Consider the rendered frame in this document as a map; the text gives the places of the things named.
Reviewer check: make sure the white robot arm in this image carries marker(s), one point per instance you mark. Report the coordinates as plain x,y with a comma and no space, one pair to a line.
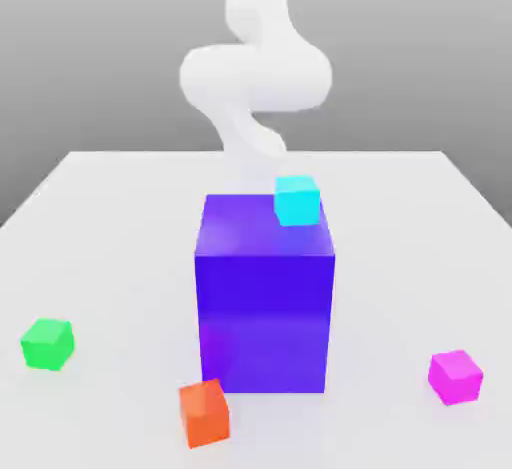
256,77

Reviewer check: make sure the small cyan cube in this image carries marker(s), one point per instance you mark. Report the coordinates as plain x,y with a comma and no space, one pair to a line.
297,202

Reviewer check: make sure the small orange cube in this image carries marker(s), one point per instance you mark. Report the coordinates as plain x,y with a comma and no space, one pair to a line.
204,414

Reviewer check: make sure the small green cube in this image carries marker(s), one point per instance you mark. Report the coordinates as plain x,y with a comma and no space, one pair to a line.
47,344

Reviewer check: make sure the small magenta cube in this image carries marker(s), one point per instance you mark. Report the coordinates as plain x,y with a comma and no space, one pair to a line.
455,378

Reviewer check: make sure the large purple box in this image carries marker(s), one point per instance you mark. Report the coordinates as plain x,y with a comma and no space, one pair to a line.
264,309

